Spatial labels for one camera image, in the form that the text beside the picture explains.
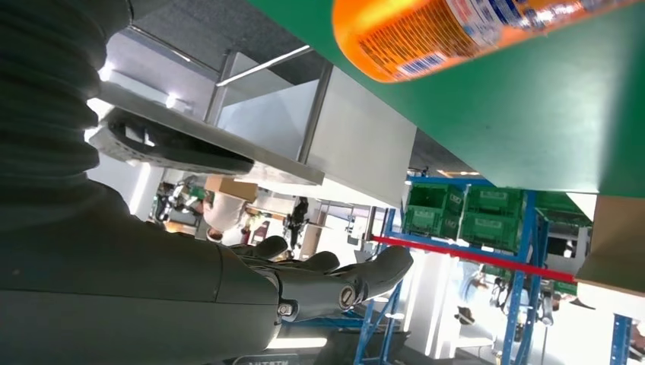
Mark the robot right hand grey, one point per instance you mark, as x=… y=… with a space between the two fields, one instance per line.
x=126 y=292

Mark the person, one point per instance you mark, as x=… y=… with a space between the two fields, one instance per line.
x=224 y=211

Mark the brown cardboard carton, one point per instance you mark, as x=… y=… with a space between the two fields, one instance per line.
x=232 y=189

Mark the ceiling light bar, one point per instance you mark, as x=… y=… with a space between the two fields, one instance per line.
x=297 y=343

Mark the stainless steel table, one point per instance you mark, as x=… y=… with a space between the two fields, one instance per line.
x=282 y=169

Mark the green plastic crate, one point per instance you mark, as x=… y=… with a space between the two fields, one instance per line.
x=428 y=195
x=494 y=201
x=562 y=209
x=423 y=221
x=489 y=232

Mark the red barrier bar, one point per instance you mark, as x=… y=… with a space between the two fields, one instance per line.
x=473 y=258

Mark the blue metal rack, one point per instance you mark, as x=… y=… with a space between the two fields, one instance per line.
x=526 y=221

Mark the green table mat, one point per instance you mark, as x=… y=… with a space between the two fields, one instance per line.
x=504 y=126

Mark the open cardboard box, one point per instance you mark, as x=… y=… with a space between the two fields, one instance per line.
x=615 y=242

